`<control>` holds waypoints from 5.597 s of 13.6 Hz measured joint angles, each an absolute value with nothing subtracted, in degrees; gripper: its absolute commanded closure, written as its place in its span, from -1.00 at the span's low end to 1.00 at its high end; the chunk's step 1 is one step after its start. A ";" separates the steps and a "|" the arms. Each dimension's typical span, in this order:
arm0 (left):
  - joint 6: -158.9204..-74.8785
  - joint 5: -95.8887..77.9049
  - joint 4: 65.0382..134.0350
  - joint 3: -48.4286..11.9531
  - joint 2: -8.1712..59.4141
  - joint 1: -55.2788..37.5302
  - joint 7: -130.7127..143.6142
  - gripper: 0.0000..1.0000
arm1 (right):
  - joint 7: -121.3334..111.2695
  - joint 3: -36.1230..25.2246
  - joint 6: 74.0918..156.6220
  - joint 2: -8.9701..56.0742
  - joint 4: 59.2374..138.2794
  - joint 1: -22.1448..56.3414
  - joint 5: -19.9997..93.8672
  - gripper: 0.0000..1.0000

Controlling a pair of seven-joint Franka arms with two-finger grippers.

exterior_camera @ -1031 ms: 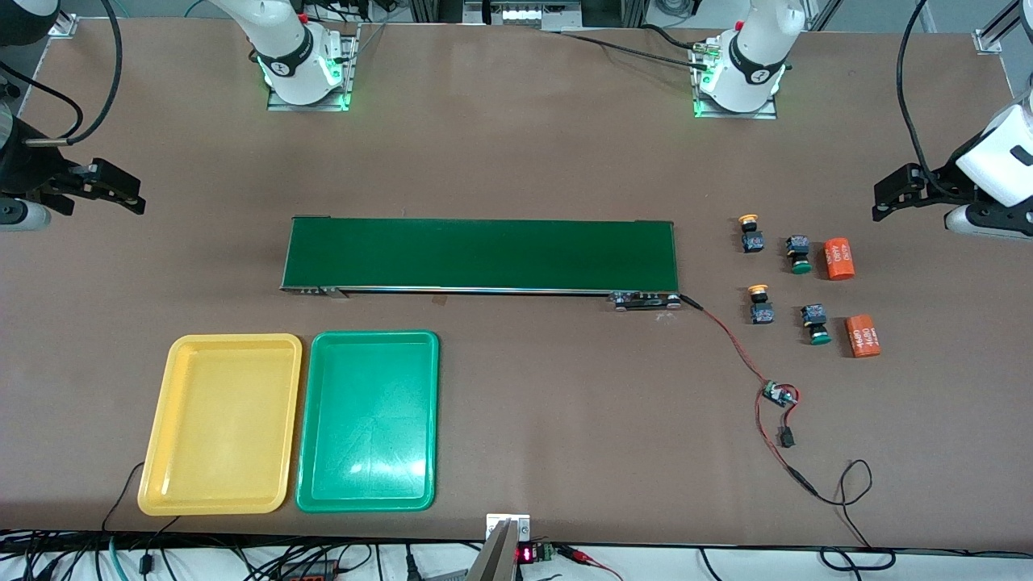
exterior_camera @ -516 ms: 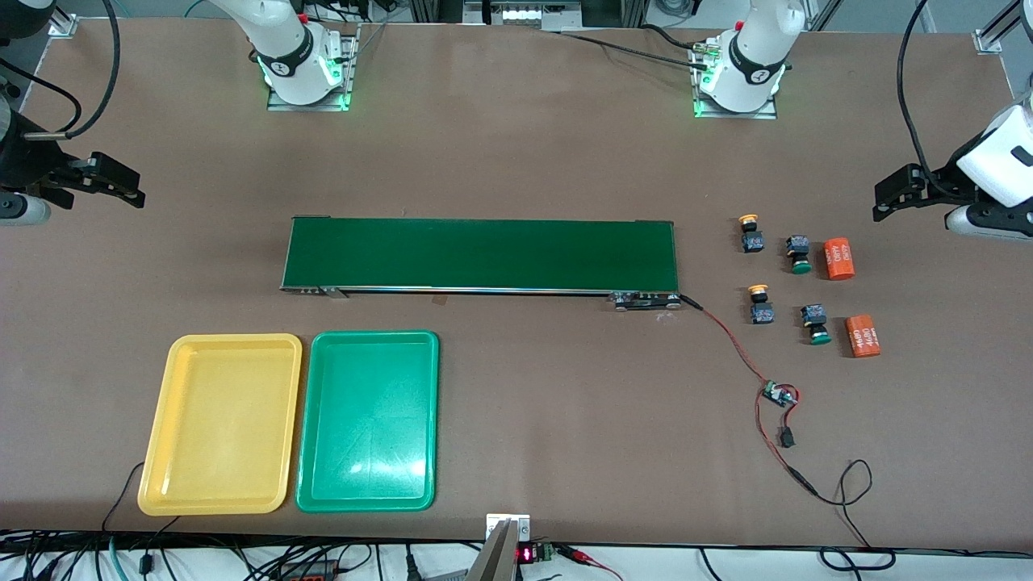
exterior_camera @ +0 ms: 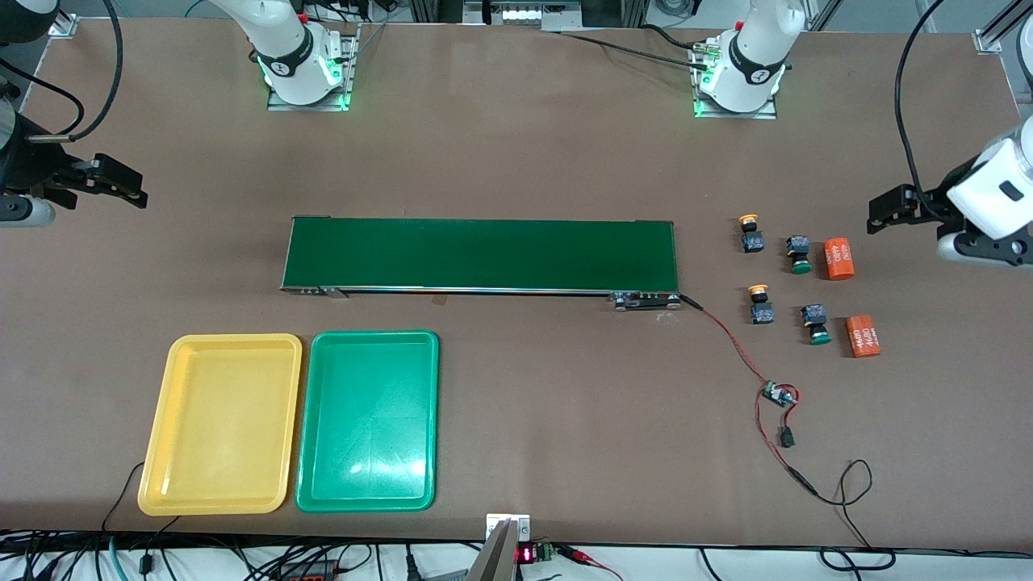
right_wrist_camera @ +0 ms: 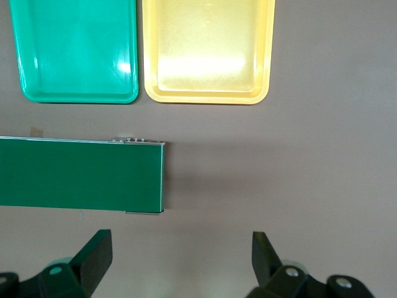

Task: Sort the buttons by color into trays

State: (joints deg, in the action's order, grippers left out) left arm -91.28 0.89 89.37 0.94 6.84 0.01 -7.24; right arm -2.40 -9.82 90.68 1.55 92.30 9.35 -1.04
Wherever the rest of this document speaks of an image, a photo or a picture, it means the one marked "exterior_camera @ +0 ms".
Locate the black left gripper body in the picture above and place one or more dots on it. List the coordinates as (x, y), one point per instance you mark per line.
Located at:
(928, 206)

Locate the green plastic tray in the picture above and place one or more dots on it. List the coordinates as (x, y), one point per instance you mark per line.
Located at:
(367, 420)

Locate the small green circuit board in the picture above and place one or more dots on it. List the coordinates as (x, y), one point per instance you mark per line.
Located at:
(779, 394)

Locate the red digit display module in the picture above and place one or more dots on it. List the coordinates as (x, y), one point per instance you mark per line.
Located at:
(526, 554)

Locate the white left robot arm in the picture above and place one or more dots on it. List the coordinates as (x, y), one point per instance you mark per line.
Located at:
(754, 64)

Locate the orange power strip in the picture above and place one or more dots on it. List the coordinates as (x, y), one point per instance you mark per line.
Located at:
(311, 574)

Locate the orange cylindrical battery cell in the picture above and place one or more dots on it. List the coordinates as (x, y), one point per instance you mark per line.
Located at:
(838, 258)
(863, 336)

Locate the green conveyor belt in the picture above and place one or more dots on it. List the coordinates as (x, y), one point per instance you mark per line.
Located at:
(484, 254)

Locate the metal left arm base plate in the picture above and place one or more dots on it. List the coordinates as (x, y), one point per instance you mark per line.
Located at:
(734, 115)

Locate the yellow plastic tray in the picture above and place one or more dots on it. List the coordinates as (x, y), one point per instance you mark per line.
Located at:
(218, 424)

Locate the small black plug connector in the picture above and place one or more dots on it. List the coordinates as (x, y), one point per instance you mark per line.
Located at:
(786, 438)

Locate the aluminium frame profile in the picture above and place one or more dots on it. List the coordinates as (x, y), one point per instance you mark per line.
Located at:
(994, 36)
(63, 26)

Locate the green push button switch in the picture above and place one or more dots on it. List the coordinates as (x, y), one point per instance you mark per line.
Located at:
(798, 246)
(813, 315)

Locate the grey control box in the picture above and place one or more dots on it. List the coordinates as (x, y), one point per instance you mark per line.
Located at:
(520, 12)

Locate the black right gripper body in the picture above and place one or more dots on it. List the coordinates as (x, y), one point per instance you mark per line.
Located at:
(32, 168)

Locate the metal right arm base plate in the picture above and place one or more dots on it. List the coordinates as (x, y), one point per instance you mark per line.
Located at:
(307, 106)

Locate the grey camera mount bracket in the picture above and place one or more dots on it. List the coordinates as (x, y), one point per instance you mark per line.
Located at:
(496, 557)

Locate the red clip lead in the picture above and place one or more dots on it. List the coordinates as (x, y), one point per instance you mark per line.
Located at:
(585, 557)

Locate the yellow push button switch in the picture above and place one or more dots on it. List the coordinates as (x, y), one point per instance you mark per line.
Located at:
(760, 313)
(752, 240)

